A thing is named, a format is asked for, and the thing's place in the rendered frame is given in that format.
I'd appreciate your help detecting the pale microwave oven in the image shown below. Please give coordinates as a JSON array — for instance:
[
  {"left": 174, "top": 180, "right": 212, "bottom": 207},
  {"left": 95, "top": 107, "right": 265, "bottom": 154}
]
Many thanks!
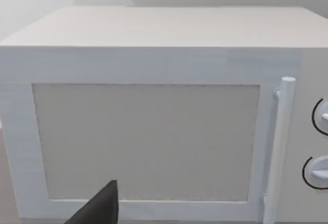
[{"left": 0, "top": 6, "right": 328, "bottom": 224}]

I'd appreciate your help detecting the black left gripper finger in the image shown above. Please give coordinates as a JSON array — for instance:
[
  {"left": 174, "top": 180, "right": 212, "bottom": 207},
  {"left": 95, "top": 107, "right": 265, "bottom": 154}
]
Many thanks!
[{"left": 63, "top": 179, "right": 120, "bottom": 224}]

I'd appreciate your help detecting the white microwave door handle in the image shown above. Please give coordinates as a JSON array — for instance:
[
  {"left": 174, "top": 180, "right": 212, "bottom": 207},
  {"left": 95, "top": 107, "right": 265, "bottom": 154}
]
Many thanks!
[{"left": 260, "top": 76, "right": 296, "bottom": 224}]

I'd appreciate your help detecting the pale microwave door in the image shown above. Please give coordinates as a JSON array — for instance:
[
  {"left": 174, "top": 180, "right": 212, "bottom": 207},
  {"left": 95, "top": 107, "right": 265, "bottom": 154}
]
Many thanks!
[{"left": 0, "top": 46, "right": 301, "bottom": 222}]

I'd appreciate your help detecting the white microwave knob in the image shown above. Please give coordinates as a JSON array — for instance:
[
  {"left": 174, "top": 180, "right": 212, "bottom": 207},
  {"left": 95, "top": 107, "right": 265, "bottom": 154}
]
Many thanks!
[
  {"left": 301, "top": 155, "right": 328, "bottom": 190},
  {"left": 312, "top": 97, "right": 328, "bottom": 135}
]

